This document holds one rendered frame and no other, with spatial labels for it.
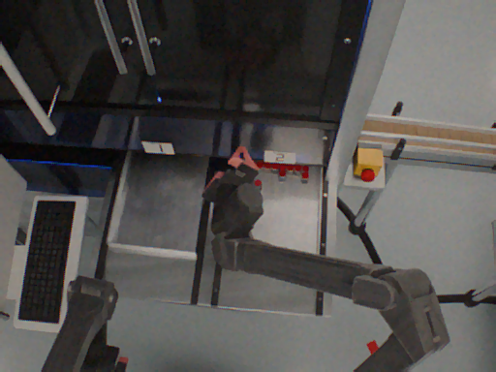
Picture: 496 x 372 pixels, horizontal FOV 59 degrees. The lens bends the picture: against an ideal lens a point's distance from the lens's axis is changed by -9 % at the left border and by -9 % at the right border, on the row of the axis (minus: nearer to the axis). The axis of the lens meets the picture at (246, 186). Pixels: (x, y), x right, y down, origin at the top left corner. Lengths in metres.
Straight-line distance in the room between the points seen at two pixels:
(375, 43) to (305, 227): 0.64
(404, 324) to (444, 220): 1.87
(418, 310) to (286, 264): 0.26
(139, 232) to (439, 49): 2.30
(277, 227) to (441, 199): 1.34
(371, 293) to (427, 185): 1.92
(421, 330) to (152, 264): 0.89
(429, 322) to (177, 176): 0.97
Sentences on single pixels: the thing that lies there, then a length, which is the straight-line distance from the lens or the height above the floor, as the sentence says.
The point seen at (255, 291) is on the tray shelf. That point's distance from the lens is 1.33.
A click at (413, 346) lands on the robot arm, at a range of 0.66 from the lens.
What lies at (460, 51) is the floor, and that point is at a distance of 3.21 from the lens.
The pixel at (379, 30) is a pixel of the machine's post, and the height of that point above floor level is 1.54.
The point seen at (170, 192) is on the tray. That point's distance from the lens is 1.44.
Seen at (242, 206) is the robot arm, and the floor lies 1.34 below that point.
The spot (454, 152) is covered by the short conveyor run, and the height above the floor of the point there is 0.93.
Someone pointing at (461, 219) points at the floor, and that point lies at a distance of 2.56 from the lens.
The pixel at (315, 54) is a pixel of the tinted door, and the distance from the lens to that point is 0.97.
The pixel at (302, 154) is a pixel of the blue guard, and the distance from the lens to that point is 1.30.
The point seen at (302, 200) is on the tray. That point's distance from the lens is 1.41.
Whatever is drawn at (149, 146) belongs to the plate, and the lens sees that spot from 1.36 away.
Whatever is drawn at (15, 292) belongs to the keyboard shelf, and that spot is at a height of 0.80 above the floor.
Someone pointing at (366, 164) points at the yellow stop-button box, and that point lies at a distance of 1.33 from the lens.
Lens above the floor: 2.17
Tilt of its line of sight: 65 degrees down
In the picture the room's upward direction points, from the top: 2 degrees counter-clockwise
